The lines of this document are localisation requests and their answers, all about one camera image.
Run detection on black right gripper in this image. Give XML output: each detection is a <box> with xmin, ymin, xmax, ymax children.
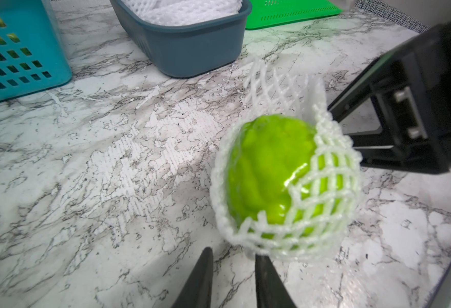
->
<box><xmin>328</xmin><ymin>22</ymin><xmax>451</xmax><ymax>175</ymax></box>

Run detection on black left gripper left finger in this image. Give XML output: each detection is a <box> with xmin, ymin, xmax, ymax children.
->
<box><xmin>171</xmin><ymin>247</ymin><xmax>213</xmax><ymax>308</ymax></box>

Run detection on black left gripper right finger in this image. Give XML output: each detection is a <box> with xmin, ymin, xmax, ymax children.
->
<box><xmin>255</xmin><ymin>255</ymin><xmax>296</xmax><ymax>308</ymax></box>

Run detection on white foam net sleeve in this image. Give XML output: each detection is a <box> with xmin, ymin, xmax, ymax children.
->
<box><xmin>210</xmin><ymin>60</ymin><xmax>362</xmax><ymax>261</ymax></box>

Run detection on green custard apple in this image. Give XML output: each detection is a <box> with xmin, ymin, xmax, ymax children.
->
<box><xmin>225</xmin><ymin>115</ymin><xmax>317</xmax><ymax>227</ymax></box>

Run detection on white foam net pile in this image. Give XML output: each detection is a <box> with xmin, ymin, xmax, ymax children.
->
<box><xmin>123</xmin><ymin>0</ymin><xmax>242</xmax><ymax>26</ymax></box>

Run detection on bright green plastic basket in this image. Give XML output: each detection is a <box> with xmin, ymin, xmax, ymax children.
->
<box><xmin>246</xmin><ymin>0</ymin><xmax>342</xmax><ymax>30</ymax></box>

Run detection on grey-blue plastic tub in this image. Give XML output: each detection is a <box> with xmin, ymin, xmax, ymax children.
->
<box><xmin>111</xmin><ymin>0</ymin><xmax>252</xmax><ymax>78</ymax></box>

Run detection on teal plastic basket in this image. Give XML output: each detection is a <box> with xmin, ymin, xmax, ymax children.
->
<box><xmin>0</xmin><ymin>0</ymin><xmax>72</xmax><ymax>102</ymax></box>

